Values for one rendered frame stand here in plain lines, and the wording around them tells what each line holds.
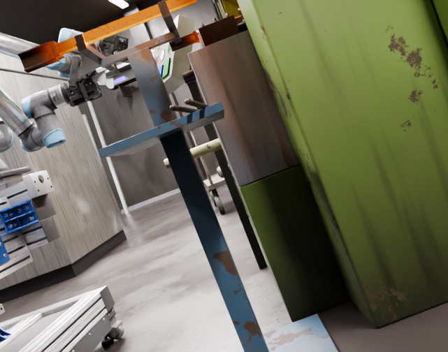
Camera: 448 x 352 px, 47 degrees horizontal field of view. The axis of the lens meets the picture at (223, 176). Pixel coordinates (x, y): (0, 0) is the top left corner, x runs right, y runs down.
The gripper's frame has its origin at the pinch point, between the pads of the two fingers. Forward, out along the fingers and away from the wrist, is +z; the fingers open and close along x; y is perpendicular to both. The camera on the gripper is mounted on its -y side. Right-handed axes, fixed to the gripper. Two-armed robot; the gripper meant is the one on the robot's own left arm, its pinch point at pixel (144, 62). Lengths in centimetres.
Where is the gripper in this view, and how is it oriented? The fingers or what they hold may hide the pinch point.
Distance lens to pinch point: 229.5
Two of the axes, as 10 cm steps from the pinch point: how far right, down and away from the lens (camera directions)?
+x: -4.1, 1.0, 9.1
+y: 1.0, -9.8, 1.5
